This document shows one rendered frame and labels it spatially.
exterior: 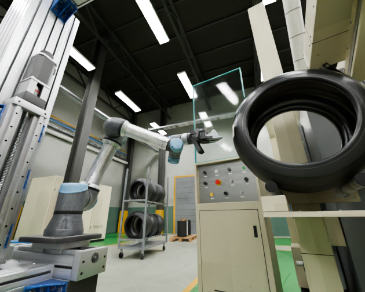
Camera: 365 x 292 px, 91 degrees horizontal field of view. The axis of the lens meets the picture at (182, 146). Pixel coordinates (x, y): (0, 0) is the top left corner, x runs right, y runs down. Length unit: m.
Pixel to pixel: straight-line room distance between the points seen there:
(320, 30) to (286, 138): 0.56
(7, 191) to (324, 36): 1.58
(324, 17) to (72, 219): 1.45
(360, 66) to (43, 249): 1.65
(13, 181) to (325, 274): 1.39
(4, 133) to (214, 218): 1.37
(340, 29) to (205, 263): 1.67
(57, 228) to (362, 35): 1.53
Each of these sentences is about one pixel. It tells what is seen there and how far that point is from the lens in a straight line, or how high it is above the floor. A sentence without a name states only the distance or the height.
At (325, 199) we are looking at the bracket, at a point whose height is 0.87.
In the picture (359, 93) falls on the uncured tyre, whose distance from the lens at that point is 0.95.
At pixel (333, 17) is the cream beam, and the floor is 1.64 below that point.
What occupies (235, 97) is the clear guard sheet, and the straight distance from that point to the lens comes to 1.89.
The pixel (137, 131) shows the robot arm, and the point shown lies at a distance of 1.02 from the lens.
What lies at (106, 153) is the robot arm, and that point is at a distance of 1.14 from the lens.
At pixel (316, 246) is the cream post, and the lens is 1.18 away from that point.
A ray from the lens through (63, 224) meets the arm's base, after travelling 0.96.
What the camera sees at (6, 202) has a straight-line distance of 0.96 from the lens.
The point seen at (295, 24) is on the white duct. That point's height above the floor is 2.30.
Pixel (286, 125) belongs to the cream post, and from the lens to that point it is 1.29.
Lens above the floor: 0.79
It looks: 22 degrees up
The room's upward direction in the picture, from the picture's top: straight up
